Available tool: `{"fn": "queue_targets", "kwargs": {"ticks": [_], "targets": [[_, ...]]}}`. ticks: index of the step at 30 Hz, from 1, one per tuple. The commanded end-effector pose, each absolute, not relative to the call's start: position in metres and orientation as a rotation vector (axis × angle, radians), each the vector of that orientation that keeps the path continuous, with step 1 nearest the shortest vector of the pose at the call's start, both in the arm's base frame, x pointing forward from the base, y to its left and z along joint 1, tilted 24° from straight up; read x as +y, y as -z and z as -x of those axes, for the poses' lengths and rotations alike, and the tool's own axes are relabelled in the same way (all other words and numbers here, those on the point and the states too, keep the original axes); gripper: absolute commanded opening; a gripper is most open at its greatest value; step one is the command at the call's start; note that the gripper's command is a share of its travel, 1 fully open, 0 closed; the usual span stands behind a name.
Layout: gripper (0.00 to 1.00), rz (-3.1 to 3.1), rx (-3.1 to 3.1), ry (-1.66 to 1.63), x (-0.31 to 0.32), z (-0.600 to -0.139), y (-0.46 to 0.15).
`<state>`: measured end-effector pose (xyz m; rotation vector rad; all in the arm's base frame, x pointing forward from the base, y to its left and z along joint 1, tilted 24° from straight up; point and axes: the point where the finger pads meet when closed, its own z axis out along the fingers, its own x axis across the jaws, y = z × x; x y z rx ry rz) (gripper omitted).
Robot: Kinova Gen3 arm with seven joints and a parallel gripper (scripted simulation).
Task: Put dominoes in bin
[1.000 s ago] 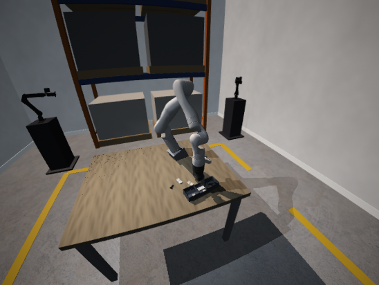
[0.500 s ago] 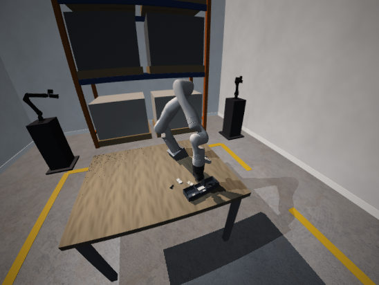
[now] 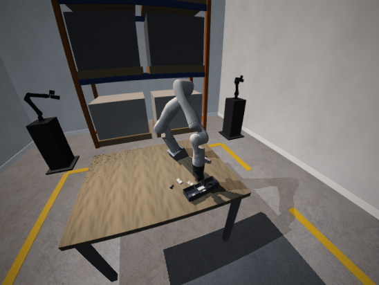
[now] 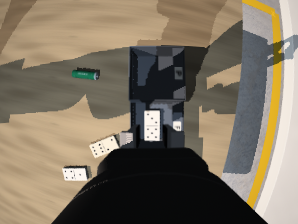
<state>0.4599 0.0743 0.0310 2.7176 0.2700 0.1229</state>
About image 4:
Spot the white domino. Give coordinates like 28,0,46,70
145,111,160,141
89,135,120,158
63,167,89,181

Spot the dark grey rack of bins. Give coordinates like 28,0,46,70
128,46,186,148

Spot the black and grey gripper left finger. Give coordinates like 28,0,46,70
120,124,140,148

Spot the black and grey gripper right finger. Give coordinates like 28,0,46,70
162,124,184,148

